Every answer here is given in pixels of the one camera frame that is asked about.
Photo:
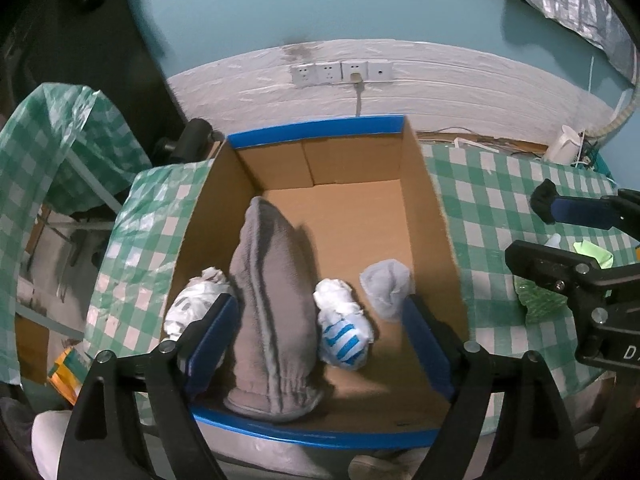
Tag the black round knob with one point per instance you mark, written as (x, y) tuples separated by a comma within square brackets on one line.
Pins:
[(192, 137)]

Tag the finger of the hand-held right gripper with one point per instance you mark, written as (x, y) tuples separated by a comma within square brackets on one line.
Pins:
[(582, 212), (545, 260)]

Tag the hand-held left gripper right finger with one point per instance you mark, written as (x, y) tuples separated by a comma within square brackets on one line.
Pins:
[(427, 345)]

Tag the white electric kettle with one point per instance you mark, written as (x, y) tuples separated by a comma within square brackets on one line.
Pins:
[(562, 145)]

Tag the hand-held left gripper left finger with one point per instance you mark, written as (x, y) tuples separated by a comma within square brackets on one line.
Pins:
[(212, 345)]

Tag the white patterned sock ball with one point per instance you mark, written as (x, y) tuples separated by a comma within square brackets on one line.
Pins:
[(190, 305)]

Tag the blue plastic basket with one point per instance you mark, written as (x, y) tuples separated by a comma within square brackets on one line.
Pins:
[(597, 162)]

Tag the blue-edged cardboard box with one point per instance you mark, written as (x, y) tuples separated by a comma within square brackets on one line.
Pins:
[(350, 240)]

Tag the white brick wall panel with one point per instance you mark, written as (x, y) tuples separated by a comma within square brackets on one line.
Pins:
[(475, 85)]

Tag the light grey sock ball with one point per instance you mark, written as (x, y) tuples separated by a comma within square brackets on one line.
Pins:
[(385, 285)]

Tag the light green cloth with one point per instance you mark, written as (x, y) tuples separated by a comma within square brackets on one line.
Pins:
[(595, 255)]

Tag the green checked tablecloth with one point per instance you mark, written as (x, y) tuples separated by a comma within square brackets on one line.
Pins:
[(490, 200)]

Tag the green checked plastic sheet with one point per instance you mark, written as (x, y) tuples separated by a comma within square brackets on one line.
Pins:
[(45, 135)]

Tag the silver foil sheet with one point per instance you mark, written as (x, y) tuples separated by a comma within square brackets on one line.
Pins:
[(570, 0)]

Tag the orange yellow packet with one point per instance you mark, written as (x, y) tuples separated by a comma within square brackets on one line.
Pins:
[(67, 372)]

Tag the white blue striped sock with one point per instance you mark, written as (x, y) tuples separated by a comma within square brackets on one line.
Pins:
[(342, 335)]

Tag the white wall socket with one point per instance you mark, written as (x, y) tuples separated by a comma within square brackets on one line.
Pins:
[(354, 66), (303, 74), (380, 70), (328, 71)]

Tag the long grey sock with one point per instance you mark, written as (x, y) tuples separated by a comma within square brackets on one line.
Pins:
[(272, 310)]

